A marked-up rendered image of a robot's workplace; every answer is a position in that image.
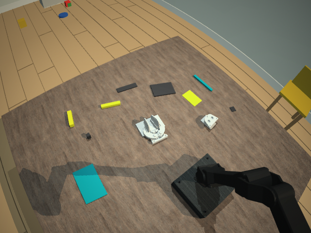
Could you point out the yellow rectangular block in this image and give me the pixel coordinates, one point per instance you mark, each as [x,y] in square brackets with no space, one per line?
[70,118]

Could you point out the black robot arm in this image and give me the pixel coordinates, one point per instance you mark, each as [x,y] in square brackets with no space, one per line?
[259,185]

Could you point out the yellow flat plate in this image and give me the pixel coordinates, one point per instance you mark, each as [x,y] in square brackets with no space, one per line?
[192,98]

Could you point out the yellow rectangular bar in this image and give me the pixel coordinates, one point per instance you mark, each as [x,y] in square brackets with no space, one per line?
[110,104]

